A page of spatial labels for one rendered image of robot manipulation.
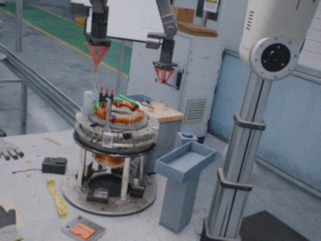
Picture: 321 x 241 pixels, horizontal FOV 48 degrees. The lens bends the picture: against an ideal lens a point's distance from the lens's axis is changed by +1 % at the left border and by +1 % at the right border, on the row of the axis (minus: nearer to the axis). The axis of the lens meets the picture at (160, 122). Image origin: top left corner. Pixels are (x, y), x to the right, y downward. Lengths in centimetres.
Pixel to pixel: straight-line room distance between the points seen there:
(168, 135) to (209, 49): 219
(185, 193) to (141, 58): 307
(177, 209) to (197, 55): 251
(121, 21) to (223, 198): 136
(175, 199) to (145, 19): 141
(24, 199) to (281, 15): 110
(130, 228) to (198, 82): 260
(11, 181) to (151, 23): 135
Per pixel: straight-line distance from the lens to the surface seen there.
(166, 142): 166
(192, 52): 359
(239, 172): 146
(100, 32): 130
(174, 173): 116
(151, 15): 242
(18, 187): 154
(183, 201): 128
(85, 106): 139
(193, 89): 374
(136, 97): 185
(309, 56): 339
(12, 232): 131
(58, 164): 160
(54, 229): 132
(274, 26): 125
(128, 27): 240
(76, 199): 143
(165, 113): 163
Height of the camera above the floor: 159
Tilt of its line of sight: 20 degrees down
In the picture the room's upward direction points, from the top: 9 degrees clockwise
